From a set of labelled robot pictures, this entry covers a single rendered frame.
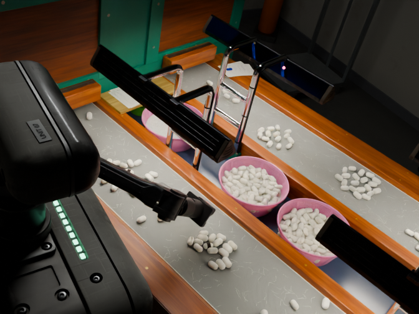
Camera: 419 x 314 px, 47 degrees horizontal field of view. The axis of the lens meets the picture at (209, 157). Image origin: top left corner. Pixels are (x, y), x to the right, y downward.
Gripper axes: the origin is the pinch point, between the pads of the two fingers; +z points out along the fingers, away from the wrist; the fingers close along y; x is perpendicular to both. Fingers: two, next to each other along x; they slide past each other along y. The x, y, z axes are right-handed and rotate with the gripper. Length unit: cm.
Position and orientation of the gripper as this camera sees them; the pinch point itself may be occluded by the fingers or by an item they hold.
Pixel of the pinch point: (207, 211)
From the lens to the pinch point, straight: 155.0
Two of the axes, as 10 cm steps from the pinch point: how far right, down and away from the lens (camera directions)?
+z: 4.1, 1.8, 8.9
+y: -7.2, -5.4, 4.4
